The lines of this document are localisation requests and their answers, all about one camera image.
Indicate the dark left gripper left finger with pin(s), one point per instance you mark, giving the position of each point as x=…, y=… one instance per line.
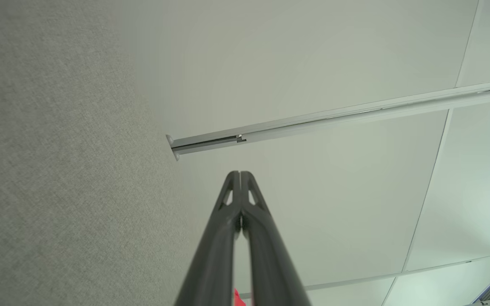
x=215, y=263

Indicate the red shorts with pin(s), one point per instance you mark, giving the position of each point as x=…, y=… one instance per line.
x=238, y=301

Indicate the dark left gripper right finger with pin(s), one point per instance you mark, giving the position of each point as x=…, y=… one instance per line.
x=270, y=267

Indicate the grey partition post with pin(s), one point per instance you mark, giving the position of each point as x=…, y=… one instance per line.
x=313, y=121

